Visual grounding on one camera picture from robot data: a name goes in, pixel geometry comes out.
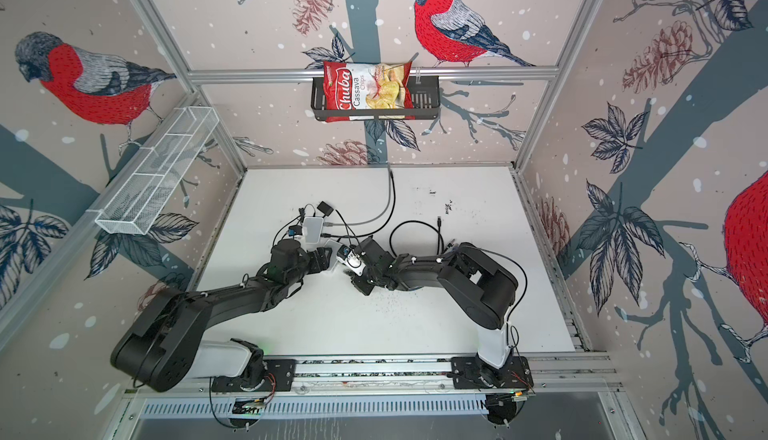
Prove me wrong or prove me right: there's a white mesh wall shelf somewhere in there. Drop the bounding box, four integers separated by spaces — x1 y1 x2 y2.
88 106 220 235

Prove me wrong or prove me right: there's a black cable gold green plug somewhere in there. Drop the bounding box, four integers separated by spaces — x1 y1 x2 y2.
388 217 446 257

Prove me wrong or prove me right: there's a red cassava chips bag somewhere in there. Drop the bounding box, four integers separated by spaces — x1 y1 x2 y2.
323 62 413 123

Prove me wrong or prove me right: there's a black looped ethernet cable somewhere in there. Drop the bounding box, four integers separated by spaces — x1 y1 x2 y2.
320 169 398 241

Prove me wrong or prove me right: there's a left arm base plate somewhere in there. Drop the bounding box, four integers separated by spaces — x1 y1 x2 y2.
210 358 297 394

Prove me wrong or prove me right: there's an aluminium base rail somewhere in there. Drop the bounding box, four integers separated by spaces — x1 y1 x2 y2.
122 351 619 399

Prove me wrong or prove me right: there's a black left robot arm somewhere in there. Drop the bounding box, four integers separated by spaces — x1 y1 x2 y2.
110 239 336 392

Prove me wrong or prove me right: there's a grey ethernet cable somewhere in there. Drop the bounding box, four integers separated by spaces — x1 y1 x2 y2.
323 167 394 229

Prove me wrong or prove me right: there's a black adapter with cord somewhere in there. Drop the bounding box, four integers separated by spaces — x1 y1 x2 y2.
298 201 335 224

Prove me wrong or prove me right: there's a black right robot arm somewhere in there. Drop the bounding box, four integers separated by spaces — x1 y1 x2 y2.
337 238 519 370

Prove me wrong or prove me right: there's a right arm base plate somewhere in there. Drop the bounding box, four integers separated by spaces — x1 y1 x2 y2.
447 355 534 391

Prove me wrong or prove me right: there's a black wire wall basket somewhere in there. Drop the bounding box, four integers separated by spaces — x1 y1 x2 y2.
310 76 441 123

